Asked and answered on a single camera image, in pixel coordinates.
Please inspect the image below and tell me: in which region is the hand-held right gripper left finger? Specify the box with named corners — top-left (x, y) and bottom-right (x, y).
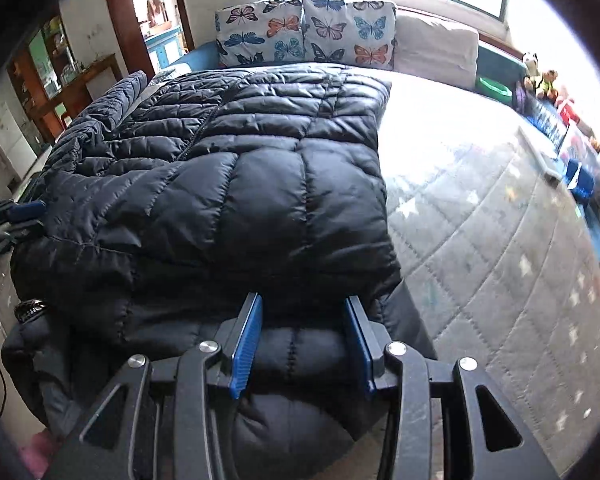
top-left (45, 293), bottom-right (264, 480)

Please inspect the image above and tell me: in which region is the wooden cabinet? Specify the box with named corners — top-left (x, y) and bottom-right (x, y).
top-left (7, 10), bottom-right (124, 145)

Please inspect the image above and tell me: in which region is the brown door frame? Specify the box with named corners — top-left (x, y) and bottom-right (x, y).
top-left (100, 0), bottom-right (197, 77)

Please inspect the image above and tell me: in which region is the green plastic bowl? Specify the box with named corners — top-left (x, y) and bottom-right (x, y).
top-left (479, 76), bottom-right (514, 102)

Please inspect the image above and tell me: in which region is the white pillow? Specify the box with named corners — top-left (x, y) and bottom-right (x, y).
top-left (394, 10), bottom-right (481, 92)

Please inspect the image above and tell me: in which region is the brown plush bear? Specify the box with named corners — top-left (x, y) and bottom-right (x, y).
top-left (535, 70), bottom-right (561, 102)

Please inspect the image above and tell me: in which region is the black puffer jacket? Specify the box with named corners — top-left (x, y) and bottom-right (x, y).
top-left (1, 62), bottom-right (438, 480)

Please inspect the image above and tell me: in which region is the red toy box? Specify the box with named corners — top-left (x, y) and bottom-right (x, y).
top-left (555, 100), bottom-right (582, 127)

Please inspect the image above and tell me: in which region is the teal cushion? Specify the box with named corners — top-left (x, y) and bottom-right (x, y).
top-left (476, 42), bottom-right (528, 95)

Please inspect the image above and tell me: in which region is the dark patterned box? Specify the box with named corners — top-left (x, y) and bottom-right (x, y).
top-left (522, 92), bottom-right (572, 155)

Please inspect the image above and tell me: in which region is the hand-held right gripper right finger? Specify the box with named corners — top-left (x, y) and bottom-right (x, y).
top-left (344, 296), bottom-right (561, 480)

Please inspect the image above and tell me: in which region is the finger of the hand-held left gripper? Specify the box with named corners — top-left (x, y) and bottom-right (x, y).
top-left (7, 200), bottom-right (47, 224)

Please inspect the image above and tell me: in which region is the white refrigerator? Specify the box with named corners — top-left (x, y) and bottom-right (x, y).
top-left (0, 102), bottom-right (39, 182)

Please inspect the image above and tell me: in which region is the grey star quilted mattress pad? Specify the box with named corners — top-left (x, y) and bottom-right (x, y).
top-left (377, 67), bottom-right (600, 476)

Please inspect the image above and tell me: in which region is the butterfly print pillow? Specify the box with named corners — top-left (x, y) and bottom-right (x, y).
top-left (302, 0), bottom-right (398, 71)
top-left (215, 0), bottom-right (306, 67)

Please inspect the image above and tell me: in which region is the white flat box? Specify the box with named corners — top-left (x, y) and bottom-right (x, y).
top-left (517, 125), bottom-right (564, 184)

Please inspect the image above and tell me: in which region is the small patterned cloth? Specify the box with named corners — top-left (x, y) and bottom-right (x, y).
top-left (151, 66), bottom-right (192, 87)

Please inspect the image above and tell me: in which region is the black and white plush cow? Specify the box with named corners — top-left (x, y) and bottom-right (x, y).
top-left (522, 51), bottom-right (542, 82)

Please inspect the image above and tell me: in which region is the pink cloth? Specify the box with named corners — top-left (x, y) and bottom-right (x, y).
top-left (19, 429), bottom-right (57, 477)

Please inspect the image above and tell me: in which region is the blue cabinet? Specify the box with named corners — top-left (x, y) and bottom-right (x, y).
top-left (144, 25), bottom-right (187, 72)

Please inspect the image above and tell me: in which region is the clear plastic toy box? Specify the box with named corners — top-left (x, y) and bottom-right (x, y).
top-left (560, 122), bottom-right (600, 162)

